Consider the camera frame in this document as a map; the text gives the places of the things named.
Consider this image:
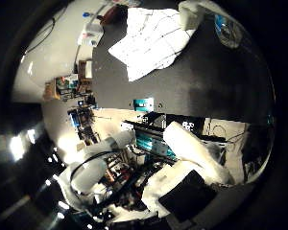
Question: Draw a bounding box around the white checked cloth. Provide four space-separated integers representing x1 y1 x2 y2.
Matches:
108 7 197 82

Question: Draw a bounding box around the teal sticker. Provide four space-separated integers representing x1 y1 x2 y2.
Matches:
132 98 156 113

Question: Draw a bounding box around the cluttered shelf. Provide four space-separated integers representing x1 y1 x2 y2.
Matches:
42 59 97 102

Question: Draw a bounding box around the white plastic box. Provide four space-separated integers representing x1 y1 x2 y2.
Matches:
77 22 105 48

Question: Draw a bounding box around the brown bowl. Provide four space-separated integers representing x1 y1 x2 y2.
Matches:
100 5 121 26

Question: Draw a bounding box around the black cable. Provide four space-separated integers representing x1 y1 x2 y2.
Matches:
68 149 119 193

